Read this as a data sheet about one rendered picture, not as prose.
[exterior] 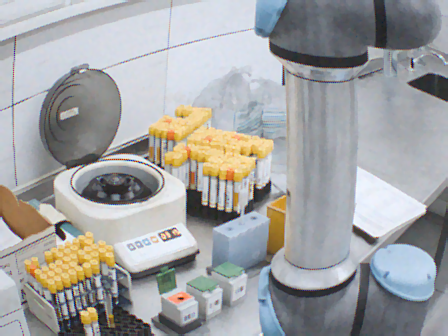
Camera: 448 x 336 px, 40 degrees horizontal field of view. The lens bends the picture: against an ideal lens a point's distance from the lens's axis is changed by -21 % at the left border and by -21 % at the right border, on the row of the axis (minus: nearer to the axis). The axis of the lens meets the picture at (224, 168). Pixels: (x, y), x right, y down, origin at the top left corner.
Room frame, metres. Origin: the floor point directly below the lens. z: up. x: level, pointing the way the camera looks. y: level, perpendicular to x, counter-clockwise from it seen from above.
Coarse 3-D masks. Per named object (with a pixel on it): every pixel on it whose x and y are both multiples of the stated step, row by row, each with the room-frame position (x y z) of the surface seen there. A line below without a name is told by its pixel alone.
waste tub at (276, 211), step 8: (280, 200) 1.27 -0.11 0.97; (272, 208) 1.23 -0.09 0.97; (280, 208) 1.27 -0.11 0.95; (272, 216) 1.23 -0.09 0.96; (280, 216) 1.22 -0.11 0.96; (272, 224) 1.23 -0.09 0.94; (280, 224) 1.22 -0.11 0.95; (272, 232) 1.23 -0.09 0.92; (280, 232) 1.22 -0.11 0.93; (272, 240) 1.23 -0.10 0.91; (280, 240) 1.22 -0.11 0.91; (272, 248) 1.23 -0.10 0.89; (280, 248) 1.21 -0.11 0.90
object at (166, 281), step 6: (162, 270) 0.96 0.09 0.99; (168, 270) 0.97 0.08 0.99; (174, 270) 0.98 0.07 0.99; (156, 276) 0.95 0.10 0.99; (162, 276) 0.96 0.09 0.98; (168, 276) 0.97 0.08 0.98; (174, 276) 0.97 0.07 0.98; (162, 282) 0.95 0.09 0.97; (168, 282) 0.96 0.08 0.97; (174, 282) 0.97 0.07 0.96; (162, 288) 0.95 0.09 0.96; (168, 288) 0.96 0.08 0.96; (174, 288) 0.97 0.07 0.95; (162, 294) 0.95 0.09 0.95
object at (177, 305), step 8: (168, 296) 0.94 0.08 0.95; (176, 296) 0.95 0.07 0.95; (184, 296) 0.95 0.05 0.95; (192, 296) 0.95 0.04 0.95; (168, 304) 0.93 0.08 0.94; (176, 304) 0.92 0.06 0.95; (184, 304) 0.93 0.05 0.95; (192, 304) 0.94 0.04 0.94; (168, 312) 0.93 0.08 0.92; (176, 312) 0.92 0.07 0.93; (184, 312) 0.92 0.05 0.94; (192, 312) 0.93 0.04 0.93; (176, 320) 0.92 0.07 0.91; (184, 320) 0.92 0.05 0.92
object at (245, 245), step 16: (224, 224) 1.16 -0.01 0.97; (240, 224) 1.16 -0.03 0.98; (256, 224) 1.17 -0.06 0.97; (224, 240) 1.12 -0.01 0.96; (240, 240) 1.14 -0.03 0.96; (256, 240) 1.17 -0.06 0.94; (224, 256) 1.12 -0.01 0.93; (240, 256) 1.14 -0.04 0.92; (256, 256) 1.17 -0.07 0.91; (208, 272) 1.15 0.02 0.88; (256, 272) 1.15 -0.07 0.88
